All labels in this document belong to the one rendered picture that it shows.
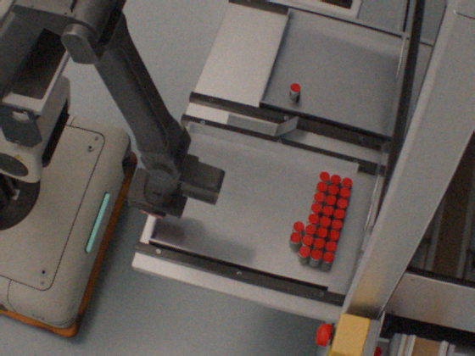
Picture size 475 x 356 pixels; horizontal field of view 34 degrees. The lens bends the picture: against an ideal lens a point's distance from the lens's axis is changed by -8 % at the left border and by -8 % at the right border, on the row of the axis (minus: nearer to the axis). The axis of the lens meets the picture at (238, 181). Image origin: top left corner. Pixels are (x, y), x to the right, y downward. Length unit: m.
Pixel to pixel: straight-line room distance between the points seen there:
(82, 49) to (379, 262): 0.52
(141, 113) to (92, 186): 1.14
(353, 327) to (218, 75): 0.65
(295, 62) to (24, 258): 0.95
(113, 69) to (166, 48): 1.78
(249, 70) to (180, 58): 1.12
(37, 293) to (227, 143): 0.80
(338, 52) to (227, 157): 0.35
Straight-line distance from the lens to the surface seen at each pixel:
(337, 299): 1.53
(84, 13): 1.02
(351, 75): 1.78
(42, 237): 2.30
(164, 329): 2.45
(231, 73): 1.77
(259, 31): 1.84
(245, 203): 1.62
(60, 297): 2.23
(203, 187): 1.39
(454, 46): 0.76
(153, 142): 1.27
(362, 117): 1.73
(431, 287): 1.28
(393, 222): 1.09
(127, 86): 1.15
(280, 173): 1.65
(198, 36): 2.93
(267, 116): 1.69
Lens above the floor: 2.34
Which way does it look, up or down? 63 degrees down
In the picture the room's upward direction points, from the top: 1 degrees clockwise
